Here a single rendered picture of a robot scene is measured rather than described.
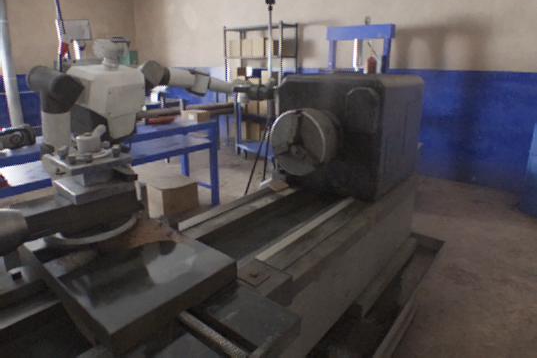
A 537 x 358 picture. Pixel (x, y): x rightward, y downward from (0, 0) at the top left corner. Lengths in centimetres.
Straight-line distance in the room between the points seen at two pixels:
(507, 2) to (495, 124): 131
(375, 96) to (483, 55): 335
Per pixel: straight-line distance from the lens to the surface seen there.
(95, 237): 101
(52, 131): 138
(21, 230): 76
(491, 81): 457
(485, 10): 463
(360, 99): 132
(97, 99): 138
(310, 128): 126
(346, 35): 454
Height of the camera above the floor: 138
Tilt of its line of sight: 15 degrees down
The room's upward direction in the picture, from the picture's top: straight up
